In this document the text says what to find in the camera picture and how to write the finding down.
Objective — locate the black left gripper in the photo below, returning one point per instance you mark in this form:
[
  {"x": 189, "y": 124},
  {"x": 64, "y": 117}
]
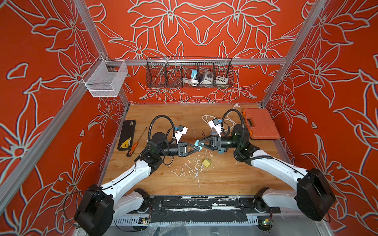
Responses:
[{"x": 187, "y": 154}]

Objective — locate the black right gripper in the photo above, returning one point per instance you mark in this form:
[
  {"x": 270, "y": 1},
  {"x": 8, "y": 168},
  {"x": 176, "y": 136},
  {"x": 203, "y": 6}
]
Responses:
[{"x": 210, "y": 148}]

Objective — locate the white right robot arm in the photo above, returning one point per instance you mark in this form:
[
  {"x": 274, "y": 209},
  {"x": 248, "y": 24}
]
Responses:
[{"x": 310, "y": 191}]

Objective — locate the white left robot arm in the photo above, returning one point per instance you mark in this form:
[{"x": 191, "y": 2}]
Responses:
[{"x": 102, "y": 205}]

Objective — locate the yellow plug adapter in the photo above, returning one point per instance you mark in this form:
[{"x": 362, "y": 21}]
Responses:
[{"x": 206, "y": 163}]

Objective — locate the orange plastic tool case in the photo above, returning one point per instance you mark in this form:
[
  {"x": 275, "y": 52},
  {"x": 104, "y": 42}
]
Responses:
[{"x": 260, "y": 124}]

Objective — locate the black flat tool case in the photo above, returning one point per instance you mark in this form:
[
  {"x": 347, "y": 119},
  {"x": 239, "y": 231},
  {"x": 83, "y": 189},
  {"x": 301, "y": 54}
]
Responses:
[{"x": 127, "y": 135}]

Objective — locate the white socket cube in basket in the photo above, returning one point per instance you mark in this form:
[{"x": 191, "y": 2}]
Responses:
[{"x": 221, "y": 81}]

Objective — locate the white power strip in basket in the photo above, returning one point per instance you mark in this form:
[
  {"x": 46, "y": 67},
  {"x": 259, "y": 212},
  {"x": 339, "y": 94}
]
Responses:
[{"x": 207, "y": 78}]

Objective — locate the blue box in basket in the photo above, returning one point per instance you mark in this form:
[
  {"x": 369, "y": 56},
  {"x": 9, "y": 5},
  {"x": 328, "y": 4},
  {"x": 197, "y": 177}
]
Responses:
[{"x": 194, "y": 74}]

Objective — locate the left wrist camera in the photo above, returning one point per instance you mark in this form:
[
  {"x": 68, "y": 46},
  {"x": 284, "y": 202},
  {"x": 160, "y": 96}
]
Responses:
[{"x": 180, "y": 131}]

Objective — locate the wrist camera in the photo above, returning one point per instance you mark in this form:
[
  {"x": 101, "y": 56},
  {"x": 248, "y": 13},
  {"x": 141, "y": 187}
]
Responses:
[
  {"x": 216, "y": 124},
  {"x": 180, "y": 131}
]

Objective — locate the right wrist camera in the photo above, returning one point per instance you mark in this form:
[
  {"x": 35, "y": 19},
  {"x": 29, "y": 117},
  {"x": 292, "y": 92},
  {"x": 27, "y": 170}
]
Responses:
[{"x": 216, "y": 124}]

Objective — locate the orange handled screwdriver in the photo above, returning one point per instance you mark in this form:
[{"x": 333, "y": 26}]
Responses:
[{"x": 132, "y": 150}]

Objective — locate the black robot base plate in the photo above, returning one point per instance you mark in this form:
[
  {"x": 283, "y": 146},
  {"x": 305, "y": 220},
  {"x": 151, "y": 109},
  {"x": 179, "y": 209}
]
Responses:
[{"x": 204, "y": 209}]

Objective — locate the black wire wall basket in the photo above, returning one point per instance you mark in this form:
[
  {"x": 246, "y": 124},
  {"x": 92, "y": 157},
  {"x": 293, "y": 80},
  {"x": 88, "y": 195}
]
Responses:
[{"x": 175, "y": 72}]

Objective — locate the clear plastic wall bin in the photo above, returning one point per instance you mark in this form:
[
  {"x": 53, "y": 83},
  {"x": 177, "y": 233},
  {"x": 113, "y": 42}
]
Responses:
[{"x": 101, "y": 82}]

